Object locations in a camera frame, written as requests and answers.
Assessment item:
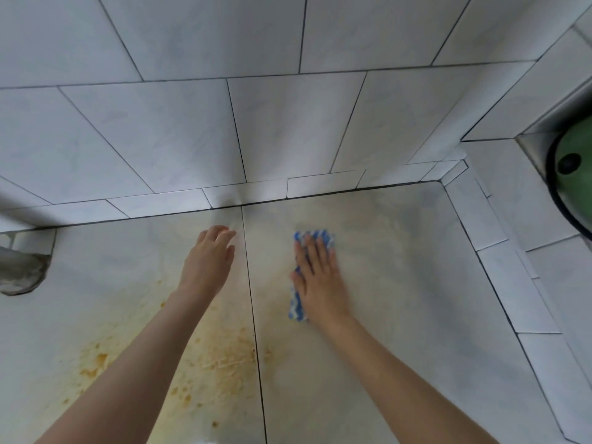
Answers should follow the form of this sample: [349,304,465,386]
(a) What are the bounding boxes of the person's left hand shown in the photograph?
[178,224,237,302]

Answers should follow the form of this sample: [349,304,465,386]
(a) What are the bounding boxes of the person's right hand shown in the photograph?
[290,235,353,325]

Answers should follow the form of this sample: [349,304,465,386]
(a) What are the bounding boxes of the blue white wavy cloth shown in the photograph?
[288,229,335,323]

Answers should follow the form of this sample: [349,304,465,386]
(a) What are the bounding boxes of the person's left forearm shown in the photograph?
[33,290,224,444]

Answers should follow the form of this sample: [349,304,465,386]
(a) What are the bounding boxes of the person's right forearm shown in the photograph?
[319,311,501,444]

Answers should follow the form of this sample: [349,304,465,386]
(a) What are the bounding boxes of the rusty grey metal pipe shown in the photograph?
[0,246,52,297]

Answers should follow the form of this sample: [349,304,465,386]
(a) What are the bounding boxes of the green enamel pot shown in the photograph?
[545,126,592,232]

